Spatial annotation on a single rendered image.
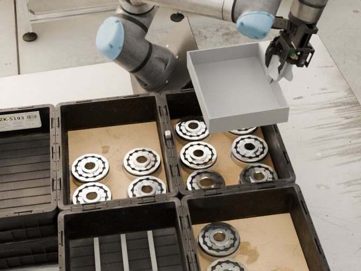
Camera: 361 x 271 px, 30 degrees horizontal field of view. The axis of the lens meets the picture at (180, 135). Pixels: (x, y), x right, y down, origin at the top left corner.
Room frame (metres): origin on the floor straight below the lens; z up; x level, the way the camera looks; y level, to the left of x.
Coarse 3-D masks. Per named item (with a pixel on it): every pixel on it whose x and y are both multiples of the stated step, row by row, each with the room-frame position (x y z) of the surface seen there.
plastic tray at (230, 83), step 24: (216, 48) 1.45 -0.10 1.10; (240, 48) 1.47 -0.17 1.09; (192, 72) 1.37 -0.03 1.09; (216, 72) 1.41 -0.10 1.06; (240, 72) 1.41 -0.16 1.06; (264, 72) 1.40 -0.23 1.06; (216, 96) 1.31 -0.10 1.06; (240, 96) 1.31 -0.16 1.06; (264, 96) 1.31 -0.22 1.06; (216, 120) 1.18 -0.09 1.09; (240, 120) 1.19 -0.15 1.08; (264, 120) 1.20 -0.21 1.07
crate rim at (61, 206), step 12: (120, 96) 1.46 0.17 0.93; (132, 96) 1.46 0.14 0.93; (144, 96) 1.46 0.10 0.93; (156, 96) 1.46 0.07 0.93; (60, 108) 1.42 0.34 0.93; (60, 120) 1.37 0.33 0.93; (60, 132) 1.32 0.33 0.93; (60, 144) 1.27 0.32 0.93; (168, 144) 1.27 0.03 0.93; (60, 156) 1.23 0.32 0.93; (168, 156) 1.22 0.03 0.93; (60, 168) 1.19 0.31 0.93; (168, 168) 1.18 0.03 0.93; (60, 180) 1.16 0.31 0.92; (60, 192) 1.10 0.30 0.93; (60, 204) 1.07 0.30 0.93; (72, 204) 1.06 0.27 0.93; (84, 204) 1.07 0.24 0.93; (96, 204) 1.06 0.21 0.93; (108, 204) 1.06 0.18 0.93
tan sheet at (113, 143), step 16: (96, 128) 1.44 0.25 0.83; (112, 128) 1.44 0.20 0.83; (128, 128) 1.44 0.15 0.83; (144, 128) 1.44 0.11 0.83; (80, 144) 1.37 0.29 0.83; (96, 144) 1.37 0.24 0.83; (112, 144) 1.37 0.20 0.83; (128, 144) 1.37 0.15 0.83; (144, 144) 1.37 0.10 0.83; (112, 160) 1.31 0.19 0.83; (112, 176) 1.25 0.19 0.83; (160, 176) 1.24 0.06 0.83; (112, 192) 1.19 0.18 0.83
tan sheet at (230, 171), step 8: (176, 120) 1.47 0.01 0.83; (216, 136) 1.40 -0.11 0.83; (224, 136) 1.40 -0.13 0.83; (256, 136) 1.39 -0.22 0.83; (176, 144) 1.37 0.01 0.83; (216, 144) 1.36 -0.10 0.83; (224, 144) 1.36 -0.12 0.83; (216, 152) 1.33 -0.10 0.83; (224, 152) 1.33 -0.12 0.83; (224, 160) 1.30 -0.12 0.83; (232, 160) 1.30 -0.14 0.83; (216, 168) 1.27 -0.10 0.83; (224, 168) 1.27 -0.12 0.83; (232, 168) 1.27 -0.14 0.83; (240, 168) 1.27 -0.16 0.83; (272, 168) 1.26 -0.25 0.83; (184, 176) 1.24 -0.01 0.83; (224, 176) 1.24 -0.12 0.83; (232, 176) 1.24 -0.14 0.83; (184, 184) 1.21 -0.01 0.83; (232, 184) 1.21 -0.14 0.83
